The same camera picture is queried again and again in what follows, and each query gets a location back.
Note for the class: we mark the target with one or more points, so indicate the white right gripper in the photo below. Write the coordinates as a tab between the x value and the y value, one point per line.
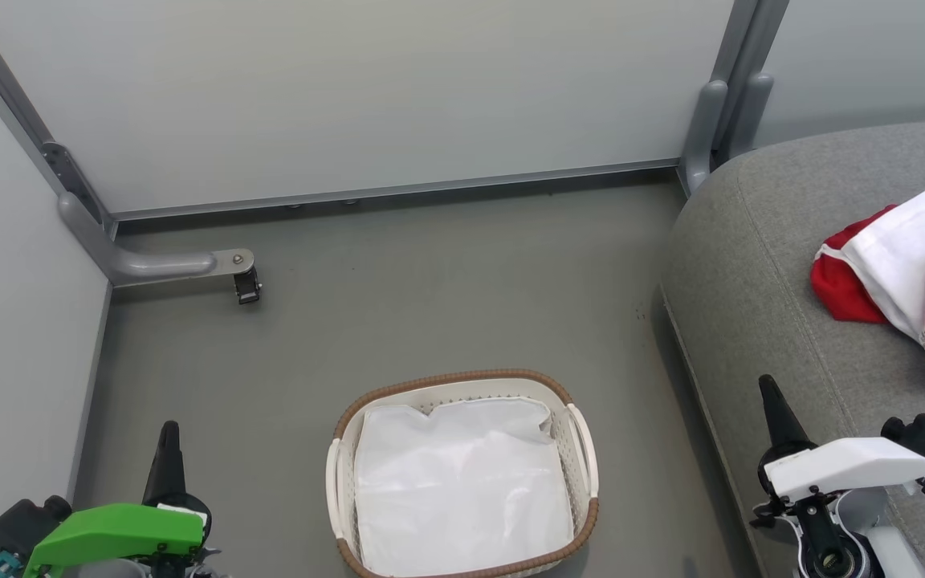
848	467

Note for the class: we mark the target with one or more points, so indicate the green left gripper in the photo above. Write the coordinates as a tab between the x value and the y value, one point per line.
109	526

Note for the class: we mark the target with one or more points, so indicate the red and white garment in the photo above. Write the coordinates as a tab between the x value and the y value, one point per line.
896	257

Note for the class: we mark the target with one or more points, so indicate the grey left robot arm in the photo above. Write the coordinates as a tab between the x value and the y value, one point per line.
141	567

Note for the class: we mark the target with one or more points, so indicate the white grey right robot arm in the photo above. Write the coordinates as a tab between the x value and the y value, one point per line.
840	538

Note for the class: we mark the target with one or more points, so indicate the grey fabric sofa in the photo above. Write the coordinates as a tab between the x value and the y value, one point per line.
751	265

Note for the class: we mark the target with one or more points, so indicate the white laundry basket brown rim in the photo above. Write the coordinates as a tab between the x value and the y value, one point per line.
340	498

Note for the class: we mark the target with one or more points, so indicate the black caster wheel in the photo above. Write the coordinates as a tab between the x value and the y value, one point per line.
247	287

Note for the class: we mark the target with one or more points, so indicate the long grey partition foot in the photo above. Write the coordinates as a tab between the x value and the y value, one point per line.
149	265

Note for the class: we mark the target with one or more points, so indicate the short grey partition foot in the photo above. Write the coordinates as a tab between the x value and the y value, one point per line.
702	136
750	112

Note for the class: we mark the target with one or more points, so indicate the white basket liner cloth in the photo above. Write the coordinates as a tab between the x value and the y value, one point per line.
462	490

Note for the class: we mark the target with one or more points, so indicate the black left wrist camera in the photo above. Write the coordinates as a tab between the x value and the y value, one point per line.
21	526

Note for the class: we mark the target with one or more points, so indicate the grey partition bottom rail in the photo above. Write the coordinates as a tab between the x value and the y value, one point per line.
398	191

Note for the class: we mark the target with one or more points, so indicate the grey partition post with hinge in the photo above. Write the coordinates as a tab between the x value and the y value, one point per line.
25	124

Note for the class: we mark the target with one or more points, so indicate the grey double partition post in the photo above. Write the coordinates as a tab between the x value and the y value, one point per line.
751	36

